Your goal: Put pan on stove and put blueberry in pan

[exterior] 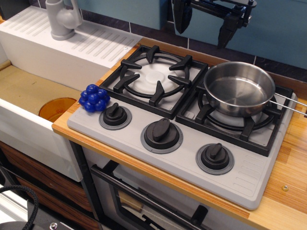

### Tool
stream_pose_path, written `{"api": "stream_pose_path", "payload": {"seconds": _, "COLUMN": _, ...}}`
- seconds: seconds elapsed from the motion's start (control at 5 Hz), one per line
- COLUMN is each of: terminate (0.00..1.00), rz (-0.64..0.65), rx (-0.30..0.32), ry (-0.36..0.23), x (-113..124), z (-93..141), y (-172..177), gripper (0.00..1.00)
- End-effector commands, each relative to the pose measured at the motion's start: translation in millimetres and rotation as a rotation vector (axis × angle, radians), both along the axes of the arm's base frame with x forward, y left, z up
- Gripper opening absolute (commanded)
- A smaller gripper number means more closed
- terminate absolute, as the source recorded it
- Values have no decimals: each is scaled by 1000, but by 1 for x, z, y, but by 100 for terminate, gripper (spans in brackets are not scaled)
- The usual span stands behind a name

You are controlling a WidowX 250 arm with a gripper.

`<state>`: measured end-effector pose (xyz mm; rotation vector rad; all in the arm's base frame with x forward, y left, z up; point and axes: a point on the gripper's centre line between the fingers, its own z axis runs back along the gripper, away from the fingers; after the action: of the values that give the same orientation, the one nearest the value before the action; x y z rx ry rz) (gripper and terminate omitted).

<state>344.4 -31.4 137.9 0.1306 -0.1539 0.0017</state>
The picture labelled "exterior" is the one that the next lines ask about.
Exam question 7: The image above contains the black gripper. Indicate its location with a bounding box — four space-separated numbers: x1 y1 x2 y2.
173 0 255 48

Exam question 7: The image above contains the stainless steel pan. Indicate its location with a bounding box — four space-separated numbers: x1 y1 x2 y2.
203 61 306 117

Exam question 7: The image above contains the blue toy blueberry cluster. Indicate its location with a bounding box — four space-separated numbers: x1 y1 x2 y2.
78 84 110 113

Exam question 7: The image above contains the grey toy stove top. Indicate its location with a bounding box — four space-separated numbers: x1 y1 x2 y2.
67 46 296 210

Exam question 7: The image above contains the black middle stove knob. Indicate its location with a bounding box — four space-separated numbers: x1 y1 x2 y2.
141 118 183 154

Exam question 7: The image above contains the black stove knob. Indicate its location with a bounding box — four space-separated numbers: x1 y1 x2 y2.
141 118 183 154
99 103 132 130
196 143 235 175

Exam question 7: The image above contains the black left stove knob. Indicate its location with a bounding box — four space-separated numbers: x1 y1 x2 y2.
99 103 132 130

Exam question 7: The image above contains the black right stove knob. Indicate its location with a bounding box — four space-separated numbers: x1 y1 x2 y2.
196 143 235 175

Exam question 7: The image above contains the black left burner grate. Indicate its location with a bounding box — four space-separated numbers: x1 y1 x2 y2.
100 45 208 119

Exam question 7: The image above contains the black burner grate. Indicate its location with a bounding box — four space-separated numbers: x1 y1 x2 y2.
100 45 208 119
176 77 294 156

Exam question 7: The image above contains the black right burner grate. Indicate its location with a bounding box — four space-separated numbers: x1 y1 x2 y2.
176 77 294 156

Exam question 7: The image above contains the grey toy faucet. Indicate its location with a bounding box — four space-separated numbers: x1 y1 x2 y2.
46 0 83 41

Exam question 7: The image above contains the white toy sink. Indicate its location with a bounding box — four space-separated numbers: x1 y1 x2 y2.
0 6 141 182

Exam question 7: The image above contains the orange plastic plate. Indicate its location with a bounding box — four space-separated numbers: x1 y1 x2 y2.
38 97 76 122

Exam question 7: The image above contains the oven door with window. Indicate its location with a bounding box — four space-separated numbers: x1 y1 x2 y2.
90 161 247 230

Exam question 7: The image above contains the black oven door handle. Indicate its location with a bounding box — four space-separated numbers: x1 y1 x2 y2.
90 161 208 230

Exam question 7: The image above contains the black braided cable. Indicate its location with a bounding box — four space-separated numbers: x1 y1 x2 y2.
0 184 39 228

